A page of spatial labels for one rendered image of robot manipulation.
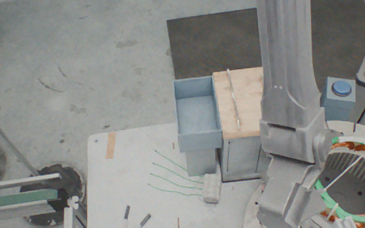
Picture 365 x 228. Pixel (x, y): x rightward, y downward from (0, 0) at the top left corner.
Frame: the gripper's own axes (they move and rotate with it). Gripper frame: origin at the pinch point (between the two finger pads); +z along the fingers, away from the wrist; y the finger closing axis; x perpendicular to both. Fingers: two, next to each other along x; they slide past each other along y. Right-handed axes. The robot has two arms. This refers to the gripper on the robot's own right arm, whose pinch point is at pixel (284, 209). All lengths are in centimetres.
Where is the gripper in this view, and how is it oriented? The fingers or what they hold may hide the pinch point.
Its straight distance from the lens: 78.5
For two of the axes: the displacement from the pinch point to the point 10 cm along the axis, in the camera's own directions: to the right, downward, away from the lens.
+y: 4.3, 7.3, -5.2
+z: 0.6, 5.5, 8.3
